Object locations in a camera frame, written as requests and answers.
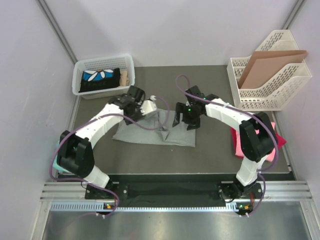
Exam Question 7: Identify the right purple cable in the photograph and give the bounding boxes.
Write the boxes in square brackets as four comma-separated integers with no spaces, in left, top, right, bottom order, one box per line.
[175,74,280,218]

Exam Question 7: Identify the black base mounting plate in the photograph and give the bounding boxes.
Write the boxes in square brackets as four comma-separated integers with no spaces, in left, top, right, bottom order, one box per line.
[72,173,262,207]

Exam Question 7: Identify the brown cardboard sheet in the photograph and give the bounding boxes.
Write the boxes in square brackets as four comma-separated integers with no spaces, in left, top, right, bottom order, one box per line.
[238,50,308,89]

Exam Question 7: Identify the grey t shirt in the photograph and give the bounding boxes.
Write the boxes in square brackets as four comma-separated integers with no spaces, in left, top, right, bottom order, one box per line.
[112,109,196,148]

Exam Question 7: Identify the aluminium frame rail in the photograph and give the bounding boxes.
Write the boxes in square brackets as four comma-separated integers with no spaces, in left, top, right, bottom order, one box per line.
[30,180,320,240]

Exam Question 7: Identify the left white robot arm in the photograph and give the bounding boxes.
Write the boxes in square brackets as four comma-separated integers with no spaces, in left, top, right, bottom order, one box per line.
[56,86,145,199]

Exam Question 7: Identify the light pink folded shirt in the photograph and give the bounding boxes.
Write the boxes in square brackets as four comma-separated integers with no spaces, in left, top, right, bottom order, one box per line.
[230,121,281,163]

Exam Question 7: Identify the grey slotted cable duct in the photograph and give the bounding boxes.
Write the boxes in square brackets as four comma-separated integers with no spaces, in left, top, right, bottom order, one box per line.
[50,201,249,213]

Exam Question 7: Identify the purple cable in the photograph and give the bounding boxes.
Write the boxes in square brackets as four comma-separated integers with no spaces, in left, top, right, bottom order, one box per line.
[175,74,280,218]
[49,96,171,218]

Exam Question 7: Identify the beige folded cloth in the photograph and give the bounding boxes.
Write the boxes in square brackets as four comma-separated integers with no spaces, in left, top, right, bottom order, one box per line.
[119,70,130,87]

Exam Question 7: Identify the black shirt with flower print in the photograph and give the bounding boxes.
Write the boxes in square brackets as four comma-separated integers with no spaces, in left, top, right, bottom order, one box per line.
[79,68,120,93]

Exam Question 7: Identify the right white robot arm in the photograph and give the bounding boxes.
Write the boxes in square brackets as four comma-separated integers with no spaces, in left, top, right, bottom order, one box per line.
[172,85,278,198]

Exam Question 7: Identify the white file organizer rack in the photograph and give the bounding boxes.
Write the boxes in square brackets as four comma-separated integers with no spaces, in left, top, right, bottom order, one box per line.
[226,29,313,112]

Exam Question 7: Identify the teal cat ear headphones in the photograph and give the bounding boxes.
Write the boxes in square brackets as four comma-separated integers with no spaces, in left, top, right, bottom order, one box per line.
[52,155,70,173]

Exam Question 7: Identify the white perforated plastic basket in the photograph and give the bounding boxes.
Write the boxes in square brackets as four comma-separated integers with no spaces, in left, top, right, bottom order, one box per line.
[72,54,135,100]

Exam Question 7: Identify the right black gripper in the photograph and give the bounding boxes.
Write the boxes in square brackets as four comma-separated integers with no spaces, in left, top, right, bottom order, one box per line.
[173,102,203,131]

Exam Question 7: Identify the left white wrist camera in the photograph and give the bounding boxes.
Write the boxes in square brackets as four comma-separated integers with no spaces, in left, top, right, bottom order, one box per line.
[140,95,158,116]

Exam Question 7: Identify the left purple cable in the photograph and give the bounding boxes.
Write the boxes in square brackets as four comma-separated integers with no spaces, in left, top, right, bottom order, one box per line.
[49,96,171,218]

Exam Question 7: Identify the magenta folded shirt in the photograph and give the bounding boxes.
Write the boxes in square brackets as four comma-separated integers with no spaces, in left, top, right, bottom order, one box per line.
[230,127,287,162]

